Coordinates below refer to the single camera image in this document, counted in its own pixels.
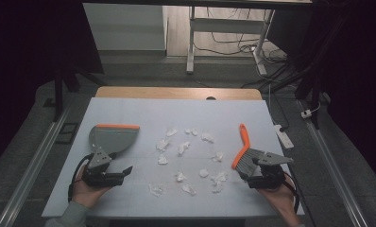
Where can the dark curtain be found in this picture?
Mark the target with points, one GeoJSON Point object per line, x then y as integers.
{"type": "Point", "coordinates": [25, 63]}
{"type": "Point", "coordinates": [359, 78]}

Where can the white cabinet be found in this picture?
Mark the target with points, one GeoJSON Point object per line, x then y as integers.
{"type": "Point", "coordinates": [126, 26]}

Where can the small white adapter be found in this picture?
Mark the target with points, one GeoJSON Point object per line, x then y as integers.
{"type": "Point", "coordinates": [306, 113]}

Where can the person's right hand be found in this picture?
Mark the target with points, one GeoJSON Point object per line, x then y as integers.
{"type": "Point", "coordinates": [280, 200]}

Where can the aluminium rail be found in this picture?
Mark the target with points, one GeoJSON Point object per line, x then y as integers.
{"type": "Point", "coordinates": [331, 167]}
{"type": "Point", "coordinates": [35, 164]}

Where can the wooden table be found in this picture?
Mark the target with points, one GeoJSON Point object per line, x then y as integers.
{"type": "Point", "coordinates": [164, 93]}

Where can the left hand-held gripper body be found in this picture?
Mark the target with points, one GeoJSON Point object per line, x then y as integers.
{"type": "Point", "coordinates": [99, 159]}

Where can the orange brush with grey bristles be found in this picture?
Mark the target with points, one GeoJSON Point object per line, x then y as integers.
{"type": "Point", "coordinates": [244, 143]}

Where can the black stand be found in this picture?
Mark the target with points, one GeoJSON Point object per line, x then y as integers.
{"type": "Point", "coordinates": [59, 94]}
{"type": "Point", "coordinates": [313, 91]}

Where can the black floor frame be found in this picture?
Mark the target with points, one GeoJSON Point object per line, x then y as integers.
{"type": "Point", "coordinates": [67, 133]}

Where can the white table cover sheet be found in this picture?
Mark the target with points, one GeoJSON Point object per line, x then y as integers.
{"type": "Point", "coordinates": [183, 116]}

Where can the person's left hand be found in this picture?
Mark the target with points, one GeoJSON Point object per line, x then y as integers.
{"type": "Point", "coordinates": [83, 193]}

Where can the scattered white paper scraps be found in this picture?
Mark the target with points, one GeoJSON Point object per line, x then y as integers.
{"type": "Point", "coordinates": [183, 147]}

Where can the white power strip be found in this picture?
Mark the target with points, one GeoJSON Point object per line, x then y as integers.
{"type": "Point", "coordinates": [283, 136]}

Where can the white desk frame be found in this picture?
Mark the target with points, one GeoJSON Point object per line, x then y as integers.
{"type": "Point", "coordinates": [227, 26]}

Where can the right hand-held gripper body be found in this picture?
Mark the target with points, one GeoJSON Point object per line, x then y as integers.
{"type": "Point", "coordinates": [269, 176]}

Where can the grey dustpan with orange edge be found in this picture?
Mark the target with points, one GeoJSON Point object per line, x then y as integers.
{"type": "Point", "coordinates": [115, 138]}

